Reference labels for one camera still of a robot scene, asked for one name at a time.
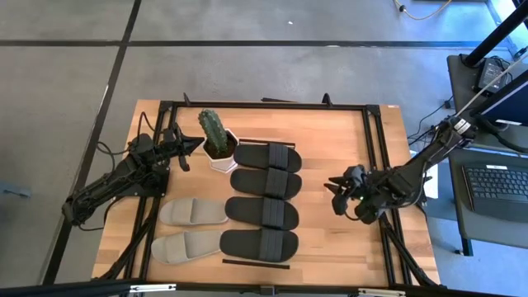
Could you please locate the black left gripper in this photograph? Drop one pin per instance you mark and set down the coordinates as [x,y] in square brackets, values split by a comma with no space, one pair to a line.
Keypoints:
[167,152]

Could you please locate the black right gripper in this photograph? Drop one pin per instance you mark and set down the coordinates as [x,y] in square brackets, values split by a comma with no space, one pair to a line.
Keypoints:
[367,202]

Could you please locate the grey slide sandal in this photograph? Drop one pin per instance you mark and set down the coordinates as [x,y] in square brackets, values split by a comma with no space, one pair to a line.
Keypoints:
[206,243]
[206,212]

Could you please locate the black slide sandal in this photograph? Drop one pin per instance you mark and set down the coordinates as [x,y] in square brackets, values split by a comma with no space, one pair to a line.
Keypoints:
[247,183]
[239,245]
[243,212]
[251,156]

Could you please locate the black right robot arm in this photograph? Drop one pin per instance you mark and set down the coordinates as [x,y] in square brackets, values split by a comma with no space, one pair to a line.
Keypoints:
[412,173]

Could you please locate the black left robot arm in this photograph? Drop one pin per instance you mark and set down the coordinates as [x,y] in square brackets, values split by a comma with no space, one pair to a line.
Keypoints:
[103,185]

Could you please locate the green cactus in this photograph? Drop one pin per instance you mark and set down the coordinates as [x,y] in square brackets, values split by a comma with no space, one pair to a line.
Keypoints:
[212,132]

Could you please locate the white faceted planter pot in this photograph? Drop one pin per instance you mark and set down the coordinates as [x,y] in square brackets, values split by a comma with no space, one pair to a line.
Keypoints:
[222,165]

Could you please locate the white paper sheet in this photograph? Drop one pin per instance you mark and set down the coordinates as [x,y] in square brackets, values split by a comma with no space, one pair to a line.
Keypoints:
[432,187]

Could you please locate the grey side desk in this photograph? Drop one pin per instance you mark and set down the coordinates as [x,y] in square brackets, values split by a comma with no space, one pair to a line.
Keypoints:
[474,231]

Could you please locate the black keyboard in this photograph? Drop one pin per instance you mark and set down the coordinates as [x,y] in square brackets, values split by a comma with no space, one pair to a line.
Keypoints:
[495,185]

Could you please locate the black rig beam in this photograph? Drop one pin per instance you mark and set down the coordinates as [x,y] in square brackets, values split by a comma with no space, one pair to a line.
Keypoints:
[62,288]

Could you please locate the black power adapter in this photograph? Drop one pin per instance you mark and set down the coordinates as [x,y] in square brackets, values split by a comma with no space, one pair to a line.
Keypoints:
[491,74]

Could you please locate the dark flat monitor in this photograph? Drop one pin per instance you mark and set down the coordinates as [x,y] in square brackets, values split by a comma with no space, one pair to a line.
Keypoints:
[511,103]

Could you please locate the black stand pole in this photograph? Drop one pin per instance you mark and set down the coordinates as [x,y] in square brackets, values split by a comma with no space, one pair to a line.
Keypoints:
[495,35]

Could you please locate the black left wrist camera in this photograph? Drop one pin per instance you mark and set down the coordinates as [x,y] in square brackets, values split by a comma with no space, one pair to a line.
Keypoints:
[169,135]

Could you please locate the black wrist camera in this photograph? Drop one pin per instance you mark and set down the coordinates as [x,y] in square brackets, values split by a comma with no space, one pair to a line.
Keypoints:
[358,172]
[169,135]

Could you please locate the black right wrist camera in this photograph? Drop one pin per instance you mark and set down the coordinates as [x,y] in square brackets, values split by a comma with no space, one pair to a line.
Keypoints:
[358,172]

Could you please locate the black aluminium table frame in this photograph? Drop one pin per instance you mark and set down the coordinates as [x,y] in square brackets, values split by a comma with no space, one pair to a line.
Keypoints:
[268,106]

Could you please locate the silver beam bracket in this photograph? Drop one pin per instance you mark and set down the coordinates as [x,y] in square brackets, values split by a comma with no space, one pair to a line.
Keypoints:
[381,292]
[152,288]

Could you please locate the small black table camera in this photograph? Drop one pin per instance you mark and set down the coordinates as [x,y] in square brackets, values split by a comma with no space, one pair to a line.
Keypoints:
[267,290]

